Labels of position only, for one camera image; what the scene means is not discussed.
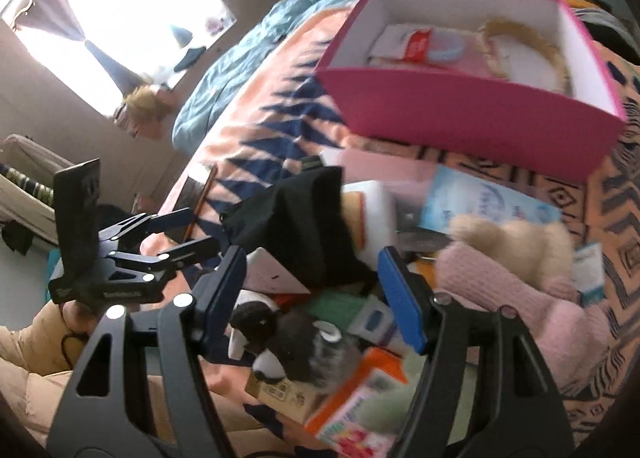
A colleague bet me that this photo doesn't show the white packet orange label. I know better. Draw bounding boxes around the white packet orange label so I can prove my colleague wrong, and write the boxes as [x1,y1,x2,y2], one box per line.
[340,180,426,269]

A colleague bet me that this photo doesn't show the beige plush toy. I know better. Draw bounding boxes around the beige plush toy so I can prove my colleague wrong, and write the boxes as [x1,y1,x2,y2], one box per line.
[447,213,576,289]

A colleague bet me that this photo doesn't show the smartphone with orange case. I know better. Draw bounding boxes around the smartphone with orange case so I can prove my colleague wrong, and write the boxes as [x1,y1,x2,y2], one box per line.
[175,163,219,244]

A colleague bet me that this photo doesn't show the person's beige padded trousers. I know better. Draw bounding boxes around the person's beige padded trousers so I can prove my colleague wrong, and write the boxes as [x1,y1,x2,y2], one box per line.
[0,370,286,458]

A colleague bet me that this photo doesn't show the orange navy patterned blanket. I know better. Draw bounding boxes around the orange navy patterned blanket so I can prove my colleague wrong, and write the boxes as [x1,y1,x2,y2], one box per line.
[140,3,640,458]

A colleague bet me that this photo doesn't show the dark oval tin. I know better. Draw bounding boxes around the dark oval tin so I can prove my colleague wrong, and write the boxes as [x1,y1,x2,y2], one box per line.
[395,230,453,254]

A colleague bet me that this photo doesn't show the blond doll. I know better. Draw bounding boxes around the blond doll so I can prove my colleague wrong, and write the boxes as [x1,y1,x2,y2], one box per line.
[114,84,176,139]

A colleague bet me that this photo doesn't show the pink windowsill ornament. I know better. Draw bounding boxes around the pink windowsill ornament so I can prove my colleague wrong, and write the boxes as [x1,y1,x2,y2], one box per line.
[205,15,236,35]

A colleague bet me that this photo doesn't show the beige bag on floor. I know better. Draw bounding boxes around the beige bag on floor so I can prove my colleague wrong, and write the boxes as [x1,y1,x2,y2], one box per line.
[0,134,58,244]

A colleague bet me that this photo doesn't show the orange toy package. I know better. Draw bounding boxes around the orange toy package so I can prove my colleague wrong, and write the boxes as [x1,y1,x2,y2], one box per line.
[302,348,426,458]

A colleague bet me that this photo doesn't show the beige cardboard box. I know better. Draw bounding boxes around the beige cardboard box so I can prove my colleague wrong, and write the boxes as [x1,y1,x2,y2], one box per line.
[245,368,331,426]

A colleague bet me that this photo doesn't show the person's left hand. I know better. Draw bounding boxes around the person's left hand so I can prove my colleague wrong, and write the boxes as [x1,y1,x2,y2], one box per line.
[59,302,103,339]

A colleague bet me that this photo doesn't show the black striped cloth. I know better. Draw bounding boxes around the black striped cloth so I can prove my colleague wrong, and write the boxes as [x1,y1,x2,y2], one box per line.
[570,3,633,59]

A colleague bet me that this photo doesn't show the black fabric bag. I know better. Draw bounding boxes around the black fabric bag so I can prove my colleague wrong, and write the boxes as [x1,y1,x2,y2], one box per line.
[222,165,373,291]

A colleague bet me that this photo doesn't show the clear bottle grey cap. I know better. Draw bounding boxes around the clear bottle grey cap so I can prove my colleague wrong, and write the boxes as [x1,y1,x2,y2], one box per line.
[307,320,361,384]

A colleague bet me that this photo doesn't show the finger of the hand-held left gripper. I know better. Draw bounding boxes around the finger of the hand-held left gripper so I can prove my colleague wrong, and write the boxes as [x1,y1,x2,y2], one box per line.
[106,235,224,285]
[99,207,202,248]

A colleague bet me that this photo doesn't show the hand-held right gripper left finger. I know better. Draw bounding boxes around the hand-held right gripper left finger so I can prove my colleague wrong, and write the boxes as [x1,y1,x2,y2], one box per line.
[47,245,248,458]

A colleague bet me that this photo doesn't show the pink knit sweater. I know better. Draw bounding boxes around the pink knit sweater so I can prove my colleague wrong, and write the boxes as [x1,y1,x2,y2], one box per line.
[435,243,618,399]

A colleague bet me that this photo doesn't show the pale pink flat box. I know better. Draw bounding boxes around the pale pink flat box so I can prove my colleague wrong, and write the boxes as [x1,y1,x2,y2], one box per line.
[320,147,446,186]

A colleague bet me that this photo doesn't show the small white blue carton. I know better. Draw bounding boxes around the small white blue carton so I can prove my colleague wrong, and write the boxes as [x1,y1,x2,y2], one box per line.
[572,240,606,309]

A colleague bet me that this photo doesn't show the dark clothes on floor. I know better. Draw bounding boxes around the dark clothes on floor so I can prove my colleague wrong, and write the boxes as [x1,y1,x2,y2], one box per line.
[0,220,36,256]

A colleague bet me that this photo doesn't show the person's left forearm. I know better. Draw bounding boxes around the person's left forearm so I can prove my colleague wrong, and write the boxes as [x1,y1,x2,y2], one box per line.
[0,310,76,379]

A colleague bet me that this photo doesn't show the blue duvet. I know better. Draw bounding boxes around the blue duvet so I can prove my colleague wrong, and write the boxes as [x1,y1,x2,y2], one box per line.
[172,0,586,149]

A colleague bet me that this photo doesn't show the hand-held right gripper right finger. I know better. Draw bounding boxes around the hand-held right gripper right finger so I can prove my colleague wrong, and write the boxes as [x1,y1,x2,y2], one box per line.
[377,245,576,458]

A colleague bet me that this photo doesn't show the pink cardboard box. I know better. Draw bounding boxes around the pink cardboard box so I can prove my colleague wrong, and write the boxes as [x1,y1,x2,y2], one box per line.
[315,0,628,184]

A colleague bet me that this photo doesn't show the green cloth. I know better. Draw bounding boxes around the green cloth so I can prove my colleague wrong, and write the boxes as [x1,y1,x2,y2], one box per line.
[305,290,371,334]

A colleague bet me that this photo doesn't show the small white blue packet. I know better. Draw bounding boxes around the small white blue packet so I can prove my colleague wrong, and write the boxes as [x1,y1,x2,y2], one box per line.
[347,305,401,346]

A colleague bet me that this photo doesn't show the pale green plush toy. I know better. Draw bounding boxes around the pale green plush toy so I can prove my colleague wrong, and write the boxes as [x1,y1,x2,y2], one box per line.
[372,353,431,439]

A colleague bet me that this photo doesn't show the blue tissue packet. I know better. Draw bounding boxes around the blue tissue packet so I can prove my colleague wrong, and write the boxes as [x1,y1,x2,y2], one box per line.
[420,165,563,234]

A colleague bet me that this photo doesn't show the black white plush toy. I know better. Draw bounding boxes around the black white plush toy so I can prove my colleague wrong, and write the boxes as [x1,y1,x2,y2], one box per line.
[227,290,326,384]

